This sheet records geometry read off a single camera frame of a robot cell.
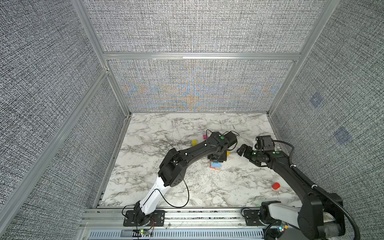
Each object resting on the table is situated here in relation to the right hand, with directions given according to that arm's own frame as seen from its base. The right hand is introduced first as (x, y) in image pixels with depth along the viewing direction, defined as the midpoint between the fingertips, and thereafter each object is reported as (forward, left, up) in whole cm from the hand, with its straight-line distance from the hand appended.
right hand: (243, 153), depth 87 cm
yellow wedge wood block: (+5, +6, -9) cm, 12 cm away
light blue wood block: (-4, +16, -6) cm, 17 cm away
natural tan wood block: (-5, +14, -8) cm, 18 cm away
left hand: (-3, +14, -3) cm, 15 cm away
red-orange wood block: (-5, +18, -8) cm, 20 cm away
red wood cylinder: (-16, -16, -8) cm, 24 cm away
